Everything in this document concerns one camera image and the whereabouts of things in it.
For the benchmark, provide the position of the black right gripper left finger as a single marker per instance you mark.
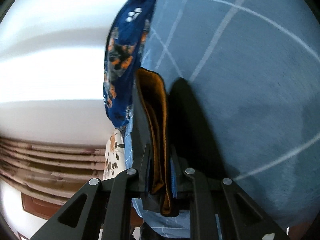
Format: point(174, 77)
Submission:
point(100, 209)

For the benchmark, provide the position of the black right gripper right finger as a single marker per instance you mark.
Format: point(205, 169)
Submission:
point(218, 207)

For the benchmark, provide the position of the black pants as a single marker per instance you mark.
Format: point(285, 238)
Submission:
point(160, 129)

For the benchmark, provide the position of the brown wooden headboard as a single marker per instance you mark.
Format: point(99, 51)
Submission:
point(48, 175)

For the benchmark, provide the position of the floral white pillow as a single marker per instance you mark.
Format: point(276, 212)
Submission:
point(114, 156)

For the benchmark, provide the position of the blue grid bed sheet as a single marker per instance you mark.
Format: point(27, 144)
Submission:
point(253, 67)

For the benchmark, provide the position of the navy dog print blanket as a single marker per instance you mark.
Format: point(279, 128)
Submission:
point(123, 55)

